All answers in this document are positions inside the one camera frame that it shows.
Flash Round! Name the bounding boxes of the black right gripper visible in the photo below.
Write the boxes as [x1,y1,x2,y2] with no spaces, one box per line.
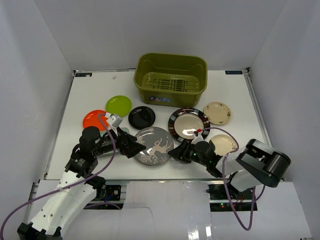
[168,139,208,168]

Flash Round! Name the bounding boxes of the grey deer pattern plate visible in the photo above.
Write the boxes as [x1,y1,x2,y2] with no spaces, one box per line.
[134,126,174,167]

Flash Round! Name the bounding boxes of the black rimmed cream plate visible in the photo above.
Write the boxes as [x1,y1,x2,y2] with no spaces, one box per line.
[168,107,211,143]

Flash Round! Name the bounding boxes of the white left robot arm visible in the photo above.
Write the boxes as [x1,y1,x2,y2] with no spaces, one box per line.
[17,126,146,240]

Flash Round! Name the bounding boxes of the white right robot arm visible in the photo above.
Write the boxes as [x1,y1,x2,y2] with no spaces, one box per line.
[168,139,292,200]

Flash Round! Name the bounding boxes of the olive green plastic bin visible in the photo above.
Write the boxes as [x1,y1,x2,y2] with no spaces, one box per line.
[133,52,208,108]

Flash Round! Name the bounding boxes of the pale green rectangular dish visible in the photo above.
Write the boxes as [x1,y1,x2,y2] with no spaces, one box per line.
[121,127,130,134]

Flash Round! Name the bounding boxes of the small black plate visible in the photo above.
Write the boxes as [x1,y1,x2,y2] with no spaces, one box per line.
[128,106,156,130]

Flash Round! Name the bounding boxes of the lime green plate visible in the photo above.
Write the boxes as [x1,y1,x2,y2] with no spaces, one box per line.
[105,95,132,117]

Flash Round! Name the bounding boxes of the cream plate with black mark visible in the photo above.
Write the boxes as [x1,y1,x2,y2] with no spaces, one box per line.
[209,134,238,156]

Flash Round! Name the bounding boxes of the orange plate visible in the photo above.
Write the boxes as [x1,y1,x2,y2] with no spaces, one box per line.
[82,109,109,131]

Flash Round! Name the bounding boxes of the cream floral plate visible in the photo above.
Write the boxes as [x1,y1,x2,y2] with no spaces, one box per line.
[203,101,232,125]

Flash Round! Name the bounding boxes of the left corner label sticker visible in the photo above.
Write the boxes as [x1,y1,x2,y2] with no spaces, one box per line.
[74,72,92,78]

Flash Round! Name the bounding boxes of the corner label sticker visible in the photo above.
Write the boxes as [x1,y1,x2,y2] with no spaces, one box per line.
[225,70,243,75]
[74,72,92,78]

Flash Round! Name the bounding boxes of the right corner label sticker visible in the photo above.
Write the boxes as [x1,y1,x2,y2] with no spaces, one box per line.
[225,70,243,75]

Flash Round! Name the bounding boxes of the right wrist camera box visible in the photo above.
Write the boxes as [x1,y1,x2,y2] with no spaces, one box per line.
[191,129,204,145]

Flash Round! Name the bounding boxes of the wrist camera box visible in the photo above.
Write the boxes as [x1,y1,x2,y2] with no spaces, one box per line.
[105,112,123,130]
[191,129,204,145]

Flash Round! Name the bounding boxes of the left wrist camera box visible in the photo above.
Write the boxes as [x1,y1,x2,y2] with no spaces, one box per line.
[105,112,123,130]

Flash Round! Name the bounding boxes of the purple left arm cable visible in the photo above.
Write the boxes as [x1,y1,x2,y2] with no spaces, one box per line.
[0,113,117,237]

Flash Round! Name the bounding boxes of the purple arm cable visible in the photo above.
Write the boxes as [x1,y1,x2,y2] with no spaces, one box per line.
[0,113,117,237]
[197,126,266,231]

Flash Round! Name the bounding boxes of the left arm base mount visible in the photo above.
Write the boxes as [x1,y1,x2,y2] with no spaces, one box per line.
[94,185,122,202]

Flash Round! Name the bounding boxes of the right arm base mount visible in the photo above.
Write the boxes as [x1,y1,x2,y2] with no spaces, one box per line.
[206,184,253,212]

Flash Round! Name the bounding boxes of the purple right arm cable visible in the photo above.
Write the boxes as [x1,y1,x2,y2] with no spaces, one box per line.
[197,126,266,231]

